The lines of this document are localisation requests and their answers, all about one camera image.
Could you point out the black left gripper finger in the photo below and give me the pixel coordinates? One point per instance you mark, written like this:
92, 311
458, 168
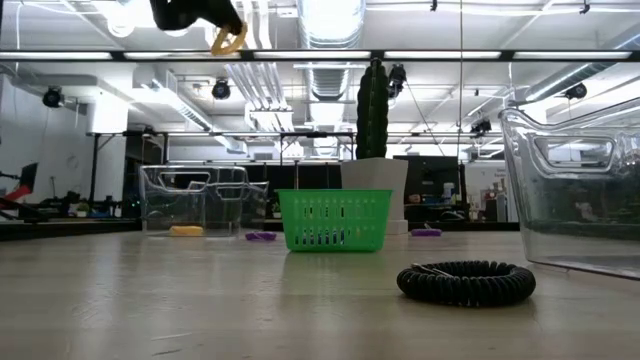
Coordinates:
222, 15

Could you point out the black ceiling spotlight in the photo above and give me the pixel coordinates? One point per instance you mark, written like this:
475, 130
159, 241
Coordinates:
52, 97
221, 90
397, 77
576, 91

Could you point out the black ceiling light track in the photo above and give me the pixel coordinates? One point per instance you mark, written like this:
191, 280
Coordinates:
375, 55

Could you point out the green cactus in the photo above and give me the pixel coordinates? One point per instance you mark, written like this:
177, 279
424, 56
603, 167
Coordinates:
372, 115

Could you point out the clear plastic bin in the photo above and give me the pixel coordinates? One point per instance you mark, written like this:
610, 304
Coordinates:
150, 200
575, 240

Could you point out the green plastic basket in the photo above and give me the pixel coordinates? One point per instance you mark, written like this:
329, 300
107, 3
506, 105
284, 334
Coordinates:
334, 197

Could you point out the white hexagonal plant pot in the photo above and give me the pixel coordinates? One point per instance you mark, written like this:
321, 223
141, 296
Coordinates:
375, 175

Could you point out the silver ceiling air duct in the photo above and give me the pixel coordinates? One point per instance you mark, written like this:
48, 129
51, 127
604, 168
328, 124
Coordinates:
330, 20

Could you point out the black aluminium table frame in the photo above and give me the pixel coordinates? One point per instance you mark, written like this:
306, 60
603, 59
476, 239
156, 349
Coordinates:
50, 230

